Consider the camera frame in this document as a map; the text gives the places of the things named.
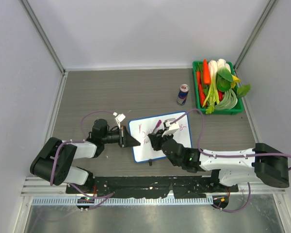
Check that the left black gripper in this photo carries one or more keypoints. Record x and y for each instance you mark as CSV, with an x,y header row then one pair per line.
x,y
125,139

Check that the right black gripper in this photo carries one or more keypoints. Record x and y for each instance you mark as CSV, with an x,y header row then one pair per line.
x,y
156,138

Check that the blue framed whiteboard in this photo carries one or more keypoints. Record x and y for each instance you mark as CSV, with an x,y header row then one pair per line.
x,y
141,127

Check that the magenta capped marker pen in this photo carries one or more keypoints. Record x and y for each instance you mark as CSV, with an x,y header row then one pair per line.
x,y
157,126

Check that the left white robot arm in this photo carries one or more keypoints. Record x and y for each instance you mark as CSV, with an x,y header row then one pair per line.
x,y
54,161

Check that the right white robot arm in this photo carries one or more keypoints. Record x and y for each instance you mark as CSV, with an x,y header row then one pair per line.
x,y
262,163

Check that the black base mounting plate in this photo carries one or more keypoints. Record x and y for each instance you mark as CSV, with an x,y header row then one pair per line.
x,y
154,187

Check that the blue silver energy drink can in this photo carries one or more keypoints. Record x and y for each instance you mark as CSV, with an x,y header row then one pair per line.
x,y
182,94

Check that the small orange toy carrot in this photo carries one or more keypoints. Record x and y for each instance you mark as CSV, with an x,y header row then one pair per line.
x,y
202,96

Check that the large orange toy carrot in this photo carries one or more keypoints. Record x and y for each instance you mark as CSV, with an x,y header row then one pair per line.
x,y
206,74

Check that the pale green toy beans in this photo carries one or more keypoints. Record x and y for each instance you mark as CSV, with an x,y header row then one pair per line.
x,y
229,101

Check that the green plastic tray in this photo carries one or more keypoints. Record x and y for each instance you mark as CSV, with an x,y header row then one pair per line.
x,y
237,109

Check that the green toy leafy vegetable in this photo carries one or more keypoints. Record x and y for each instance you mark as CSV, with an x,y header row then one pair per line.
x,y
226,81

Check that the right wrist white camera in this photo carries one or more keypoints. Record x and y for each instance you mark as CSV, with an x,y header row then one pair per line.
x,y
170,127

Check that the wrist white camera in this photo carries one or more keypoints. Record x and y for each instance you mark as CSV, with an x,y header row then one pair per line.
x,y
118,118
170,127

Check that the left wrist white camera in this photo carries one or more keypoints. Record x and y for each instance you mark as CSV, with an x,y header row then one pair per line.
x,y
118,118

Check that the white slotted cable duct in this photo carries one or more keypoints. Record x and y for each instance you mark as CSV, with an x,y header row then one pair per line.
x,y
76,200

